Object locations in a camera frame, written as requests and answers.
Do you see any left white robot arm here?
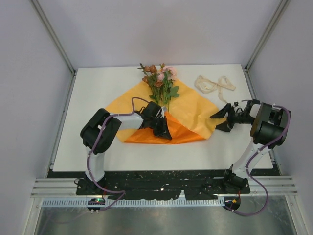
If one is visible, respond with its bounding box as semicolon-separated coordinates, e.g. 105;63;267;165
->
80;101;172;195

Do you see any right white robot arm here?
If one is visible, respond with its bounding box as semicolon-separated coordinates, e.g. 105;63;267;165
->
210;99;291;193

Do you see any left aluminium corner post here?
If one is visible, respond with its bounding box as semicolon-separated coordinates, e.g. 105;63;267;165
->
29;0;77;75

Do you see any cream ribbon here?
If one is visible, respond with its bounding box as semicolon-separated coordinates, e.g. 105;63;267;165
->
194;75;236;103

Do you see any aluminium corner post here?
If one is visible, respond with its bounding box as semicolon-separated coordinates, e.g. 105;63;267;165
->
243;0;291;73
29;0;77;75

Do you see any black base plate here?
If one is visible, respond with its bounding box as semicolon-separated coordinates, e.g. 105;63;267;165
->
47;168;282;200

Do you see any aluminium frame rail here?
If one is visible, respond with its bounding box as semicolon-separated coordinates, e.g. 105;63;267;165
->
31;176;298;198

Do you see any orange wrapping paper sheet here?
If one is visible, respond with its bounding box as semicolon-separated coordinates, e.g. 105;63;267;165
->
105;80;225;144

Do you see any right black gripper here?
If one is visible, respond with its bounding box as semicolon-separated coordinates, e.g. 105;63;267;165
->
210;103;254;133

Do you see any white slotted cable duct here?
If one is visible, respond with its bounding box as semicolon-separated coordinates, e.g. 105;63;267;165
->
42;197;224;208

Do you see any fake flower bouquet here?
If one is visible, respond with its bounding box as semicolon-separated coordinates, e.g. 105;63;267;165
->
138;63;179;110

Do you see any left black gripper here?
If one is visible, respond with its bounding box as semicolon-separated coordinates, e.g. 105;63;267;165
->
148;116;171;140

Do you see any right aluminium corner post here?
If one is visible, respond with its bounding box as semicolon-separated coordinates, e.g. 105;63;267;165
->
243;0;291;73

